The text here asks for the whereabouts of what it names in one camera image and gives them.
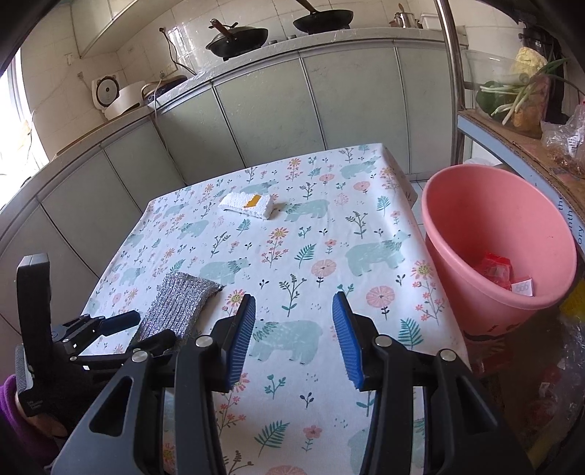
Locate pink plastic bucket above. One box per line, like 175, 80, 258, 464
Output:
422, 164, 577, 341

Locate green kitchen cabinets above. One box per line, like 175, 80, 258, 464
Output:
1, 28, 453, 327

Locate floral bear tablecloth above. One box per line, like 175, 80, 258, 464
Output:
85, 144, 466, 474

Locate black blender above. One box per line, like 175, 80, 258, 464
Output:
517, 22, 572, 125

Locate upper wall cabinet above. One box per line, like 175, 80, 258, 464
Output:
71, 0, 178, 58

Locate steel kettle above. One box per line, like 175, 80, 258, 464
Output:
390, 3, 418, 29

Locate purple left sleeve forearm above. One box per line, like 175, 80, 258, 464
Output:
1, 375, 39, 460

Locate metal shelf rack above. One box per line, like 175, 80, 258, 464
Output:
433, 0, 585, 257

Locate black wok with lid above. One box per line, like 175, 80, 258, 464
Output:
205, 19, 269, 61

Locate person's left hand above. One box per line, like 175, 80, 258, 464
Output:
14, 395, 68, 439

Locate silver mesh scouring cloth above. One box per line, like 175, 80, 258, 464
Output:
131, 272, 223, 350

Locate white rice cooker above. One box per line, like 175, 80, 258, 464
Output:
91, 73, 146, 121

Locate red plastic wrapper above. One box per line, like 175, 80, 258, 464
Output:
474, 252, 512, 290

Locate white foam block yellow patch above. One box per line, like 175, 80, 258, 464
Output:
219, 192, 275, 221

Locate black frying pan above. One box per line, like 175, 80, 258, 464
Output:
292, 0, 354, 35

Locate clear plastic bag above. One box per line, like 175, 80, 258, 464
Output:
540, 102, 585, 178

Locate red white cigarette box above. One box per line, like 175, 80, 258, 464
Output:
510, 277, 533, 297

